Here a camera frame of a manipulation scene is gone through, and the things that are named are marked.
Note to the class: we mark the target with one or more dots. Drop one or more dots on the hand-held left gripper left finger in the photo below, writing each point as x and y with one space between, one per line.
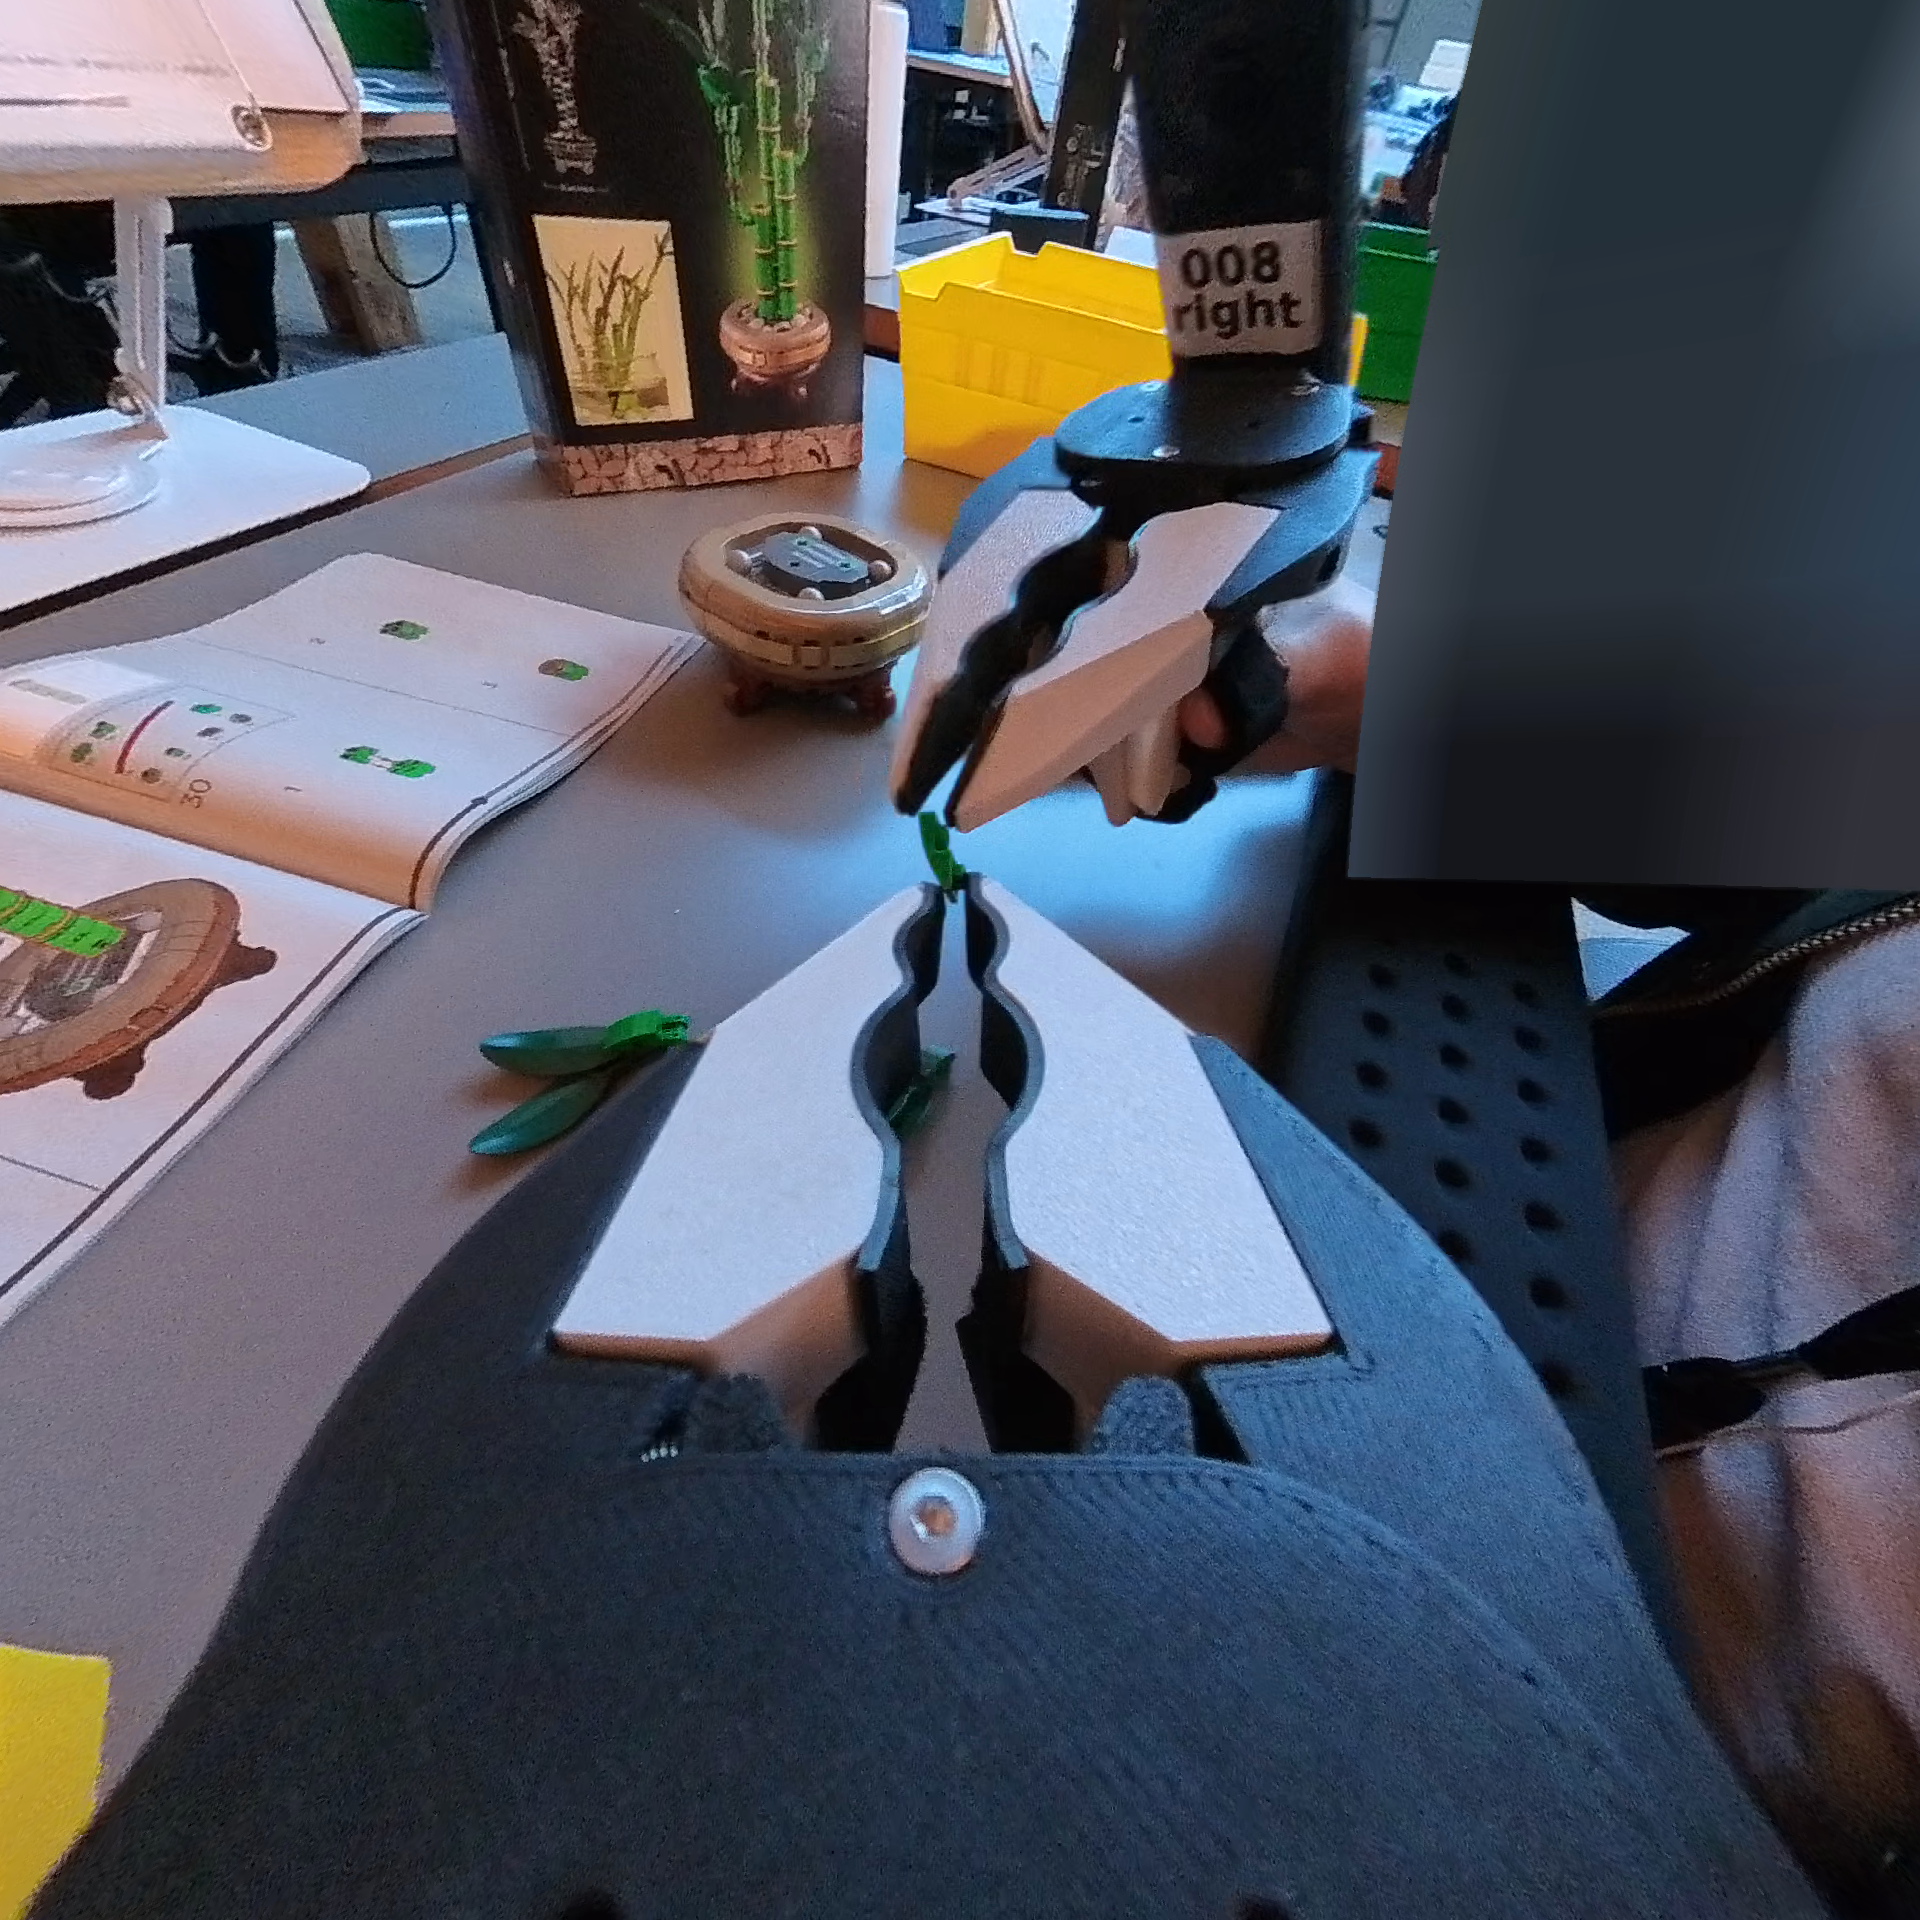
750 1184

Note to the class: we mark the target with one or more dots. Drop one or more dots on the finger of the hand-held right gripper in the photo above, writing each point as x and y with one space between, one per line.
1141 630
974 571

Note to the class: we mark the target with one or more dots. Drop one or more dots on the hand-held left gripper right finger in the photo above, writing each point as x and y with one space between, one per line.
1154 1201

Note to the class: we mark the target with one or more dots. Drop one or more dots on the dark green leaf piece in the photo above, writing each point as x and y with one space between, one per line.
919 1095

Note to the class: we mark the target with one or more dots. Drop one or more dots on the grey desk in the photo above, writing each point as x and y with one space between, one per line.
721 841

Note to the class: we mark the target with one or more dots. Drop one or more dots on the person's right hand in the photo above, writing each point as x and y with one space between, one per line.
1328 704

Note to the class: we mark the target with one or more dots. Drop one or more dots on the small yellow bin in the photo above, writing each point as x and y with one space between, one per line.
1021 361

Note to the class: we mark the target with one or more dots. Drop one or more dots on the green storage bin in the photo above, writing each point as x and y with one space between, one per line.
1395 315

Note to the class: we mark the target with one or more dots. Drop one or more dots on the tan brick pot base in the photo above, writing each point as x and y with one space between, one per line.
750 600

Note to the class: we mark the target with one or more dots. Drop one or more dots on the green leaf assembly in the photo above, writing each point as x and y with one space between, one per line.
555 1050

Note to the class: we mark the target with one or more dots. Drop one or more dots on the black perforated chair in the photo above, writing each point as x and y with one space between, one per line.
1501 975

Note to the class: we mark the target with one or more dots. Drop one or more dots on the open instruction booklet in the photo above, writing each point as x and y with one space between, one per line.
374 720

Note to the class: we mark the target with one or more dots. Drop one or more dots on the black toy set box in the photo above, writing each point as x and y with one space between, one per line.
494 181

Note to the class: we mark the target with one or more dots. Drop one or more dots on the person's dark jacket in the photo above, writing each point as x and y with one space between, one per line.
1725 938

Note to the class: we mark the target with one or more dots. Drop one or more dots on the white document stand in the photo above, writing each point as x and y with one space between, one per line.
181 465

